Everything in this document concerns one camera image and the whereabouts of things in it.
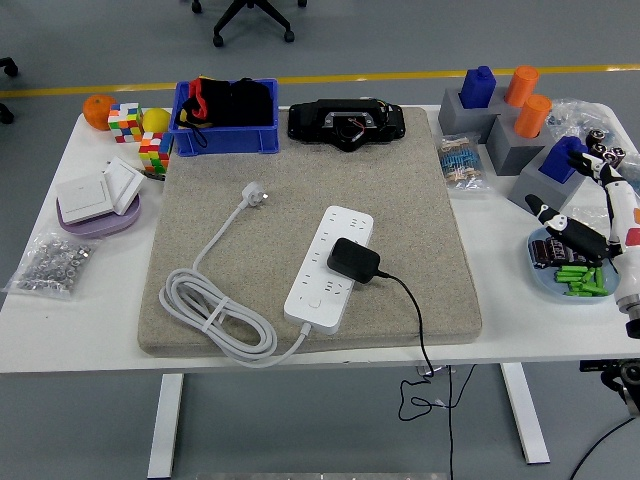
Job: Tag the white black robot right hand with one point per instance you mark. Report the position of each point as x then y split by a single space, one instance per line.
620 205

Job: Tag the white power strip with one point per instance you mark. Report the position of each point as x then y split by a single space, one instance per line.
350 220

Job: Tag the colourful puzzle cube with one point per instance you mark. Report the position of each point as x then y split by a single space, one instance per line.
152 150
125 125

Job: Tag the clear plastic bag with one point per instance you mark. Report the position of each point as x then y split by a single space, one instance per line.
590 215

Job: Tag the clear bag of blue parts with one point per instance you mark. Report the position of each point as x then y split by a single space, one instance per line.
631 170
572 117

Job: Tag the large black capacitor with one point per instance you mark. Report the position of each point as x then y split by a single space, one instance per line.
600 148
618 155
596 136

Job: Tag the grey block with square hole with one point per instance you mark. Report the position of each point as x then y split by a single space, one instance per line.
560 192
457 122

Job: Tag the dark brown capacitor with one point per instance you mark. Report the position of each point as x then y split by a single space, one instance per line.
573 257
556 252
540 253

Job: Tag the small green cylinder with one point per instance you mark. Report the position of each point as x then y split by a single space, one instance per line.
577 294
595 290
601 278
576 285
575 270
567 276
589 276

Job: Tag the blue square peg block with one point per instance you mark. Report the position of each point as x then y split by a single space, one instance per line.
555 162
477 89

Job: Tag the light blue plate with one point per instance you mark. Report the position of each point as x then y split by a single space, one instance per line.
545 285

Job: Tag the orange cylinder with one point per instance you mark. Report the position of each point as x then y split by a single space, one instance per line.
522 86
532 117

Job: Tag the grey block with round hole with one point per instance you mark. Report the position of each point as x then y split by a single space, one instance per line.
507 150
500 100

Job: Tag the black desk control panel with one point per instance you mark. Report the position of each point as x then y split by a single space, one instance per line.
592 365

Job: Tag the clear bag of resistors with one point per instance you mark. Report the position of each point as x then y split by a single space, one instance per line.
460 164

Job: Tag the white table leg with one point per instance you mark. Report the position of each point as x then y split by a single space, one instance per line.
166 425
527 425

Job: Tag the clear clip under table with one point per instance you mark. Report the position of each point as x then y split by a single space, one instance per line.
429 371

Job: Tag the grey-brown mat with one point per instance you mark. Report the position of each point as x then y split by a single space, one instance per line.
350 175

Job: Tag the black device housing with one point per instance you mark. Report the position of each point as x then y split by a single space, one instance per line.
307 122

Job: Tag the black red fabric bundle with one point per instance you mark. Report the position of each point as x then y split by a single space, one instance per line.
237 105

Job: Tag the blue plastic bin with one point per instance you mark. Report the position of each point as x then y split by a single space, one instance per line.
222 140

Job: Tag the yellow lemon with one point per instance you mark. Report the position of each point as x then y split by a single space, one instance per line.
155 120

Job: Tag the purple round tray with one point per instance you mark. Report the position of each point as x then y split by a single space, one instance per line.
97 229

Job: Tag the orange fruit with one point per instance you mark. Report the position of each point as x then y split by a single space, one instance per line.
95 112

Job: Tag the clear bag of metal nuts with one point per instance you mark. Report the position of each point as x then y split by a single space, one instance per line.
47 265

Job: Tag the white double rocker switch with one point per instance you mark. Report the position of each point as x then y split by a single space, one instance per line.
122 183

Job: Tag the white single rocker switch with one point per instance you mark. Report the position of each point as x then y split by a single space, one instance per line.
82 198

